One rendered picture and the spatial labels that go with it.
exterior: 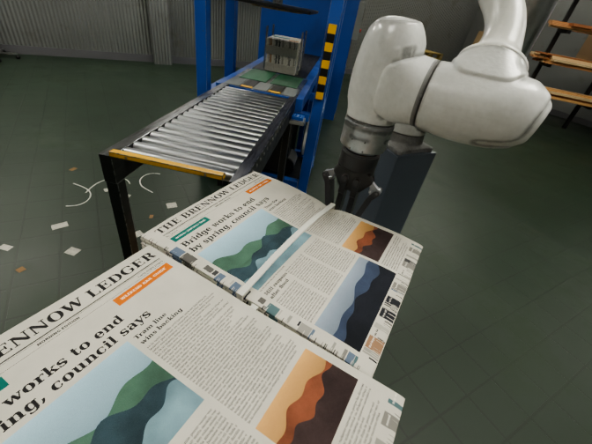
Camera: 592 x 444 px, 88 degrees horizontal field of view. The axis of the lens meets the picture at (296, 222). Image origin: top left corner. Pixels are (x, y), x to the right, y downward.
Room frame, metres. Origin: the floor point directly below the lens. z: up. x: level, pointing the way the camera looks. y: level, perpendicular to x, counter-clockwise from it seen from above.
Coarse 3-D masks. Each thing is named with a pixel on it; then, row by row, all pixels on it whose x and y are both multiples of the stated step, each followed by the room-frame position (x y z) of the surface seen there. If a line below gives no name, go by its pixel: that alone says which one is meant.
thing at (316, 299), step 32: (352, 224) 0.47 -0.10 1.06; (320, 256) 0.36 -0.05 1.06; (352, 256) 0.37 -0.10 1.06; (384, 256) 0.39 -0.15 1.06; (416, 256) 0.41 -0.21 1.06; (288, 288) 0.29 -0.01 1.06; (320, 288) 0.30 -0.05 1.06; (352, 288) 0.31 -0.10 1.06; (384, 288) 0.32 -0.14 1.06; (288, 320) 0.24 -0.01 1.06; (320, 320) 0.24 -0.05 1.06; (352, 320) 0.25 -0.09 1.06; (384, 320) 0.26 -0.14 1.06; (352, 352) 0.21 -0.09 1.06
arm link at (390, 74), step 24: (384, 24) 0.55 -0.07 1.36; (408, 24) 0.54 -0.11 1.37; (360, 48) 0.57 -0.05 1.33; (384, 48) 0.53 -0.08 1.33; (408, 48) 0.53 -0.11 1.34; (360, 72) 0.55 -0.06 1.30; (384, 72) 0.52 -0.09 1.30; (408, 72) 0.52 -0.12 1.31; (432, 72) 0.51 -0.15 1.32; (360, 96) 0.54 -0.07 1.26; (384, 96) 0.52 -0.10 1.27; (408, 96) 0.51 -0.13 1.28; (360, 120) 0.54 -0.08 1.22; (384, 120) 0.53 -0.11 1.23; (408, 120) 0.52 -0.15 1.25
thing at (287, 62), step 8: (272, 40) 3.06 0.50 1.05; (280, 40) 3.06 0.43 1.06; (288, 40) 3.15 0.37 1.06; (296, 40) 3.26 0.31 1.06; (272, 48) 3.06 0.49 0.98; (280, 48) 3.06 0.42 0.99; (288, 48) 3.06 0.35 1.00; (296, 48) 3.05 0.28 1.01; (272, 56) 3.07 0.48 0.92; (280, 56) 3.06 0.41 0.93; (288, 56) 3.06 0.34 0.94; (296, 56) 3.05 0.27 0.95; (272, 64) 3.06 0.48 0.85; (280, 64) 3.06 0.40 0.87; (288, 64) 3.06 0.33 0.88; (296, 64) 3.05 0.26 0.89; (280, 72) 3.05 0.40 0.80; (288, 72) 3.05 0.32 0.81
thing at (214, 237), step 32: (224, 192) 0.49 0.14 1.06; (256, 192) 0.51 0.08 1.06; (288, 192) 0.53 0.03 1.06; (160, 224) 0.37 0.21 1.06; (192, 224) 0.38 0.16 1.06; (224, 224) 0.39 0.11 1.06; (256, 224) 0.41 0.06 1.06; (288, 224) 0.43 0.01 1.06; (192, 256) 0.31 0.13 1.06; (224, 256) 0.32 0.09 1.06
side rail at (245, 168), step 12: (288, 108) 2.00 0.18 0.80; (276, 120) 1.74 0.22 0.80; (288, 120) 2.04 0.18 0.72; (264, 132) 1.52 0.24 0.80; (276, 132) 1.60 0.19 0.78; (264, 144) 1.36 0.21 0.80; (276, 144) 1.65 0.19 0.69; (252, 156) 1.22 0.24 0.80; (264, 156) 1.35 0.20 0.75; (240, 168) 1.09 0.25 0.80; (252, 168) 1.12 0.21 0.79
